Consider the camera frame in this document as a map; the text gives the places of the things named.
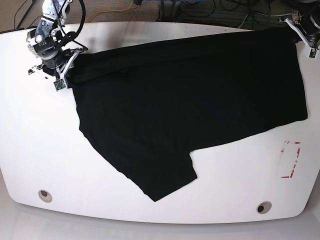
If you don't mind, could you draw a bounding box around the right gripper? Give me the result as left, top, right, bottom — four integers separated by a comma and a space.
27, 48, 88, 87

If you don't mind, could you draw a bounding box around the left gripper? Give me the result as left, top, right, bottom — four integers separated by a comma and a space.
279, 14, 320, 59

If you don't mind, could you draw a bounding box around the black t-shirt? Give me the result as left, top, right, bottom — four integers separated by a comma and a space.
67, 27, 308, 201

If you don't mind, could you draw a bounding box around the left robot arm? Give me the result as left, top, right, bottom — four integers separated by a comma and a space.
282, 0, 320, 60

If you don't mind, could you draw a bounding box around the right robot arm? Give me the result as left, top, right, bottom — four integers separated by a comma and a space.
26, 0, 88, 91

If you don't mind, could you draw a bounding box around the left table grommet hole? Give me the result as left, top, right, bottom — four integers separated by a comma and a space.
38, 190, 53, 203

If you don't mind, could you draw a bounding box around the table grommet hole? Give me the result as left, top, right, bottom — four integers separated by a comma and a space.
256, 201, 272, 215
38, 190, 53, 203

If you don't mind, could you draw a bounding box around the red tape rectangle marking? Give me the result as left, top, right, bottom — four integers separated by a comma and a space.
278, 141, 302, 179

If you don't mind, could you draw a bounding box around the right table grommet hole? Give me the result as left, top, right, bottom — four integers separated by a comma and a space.
256, 201, 272, 215

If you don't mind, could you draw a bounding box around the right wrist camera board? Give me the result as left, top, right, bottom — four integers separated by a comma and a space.
53, 79, 66, 92

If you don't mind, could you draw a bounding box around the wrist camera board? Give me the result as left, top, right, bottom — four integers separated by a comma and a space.
53, 79, 66, 92
308, 48, 319, 60

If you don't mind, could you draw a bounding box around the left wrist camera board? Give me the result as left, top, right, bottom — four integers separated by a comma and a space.
308, 48, 319, 60

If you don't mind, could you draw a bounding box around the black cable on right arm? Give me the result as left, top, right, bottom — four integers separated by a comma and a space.
53, 0, 88, 50

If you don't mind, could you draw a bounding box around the yellow cable on floor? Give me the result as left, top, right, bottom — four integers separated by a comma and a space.
84, 0, 135, 23

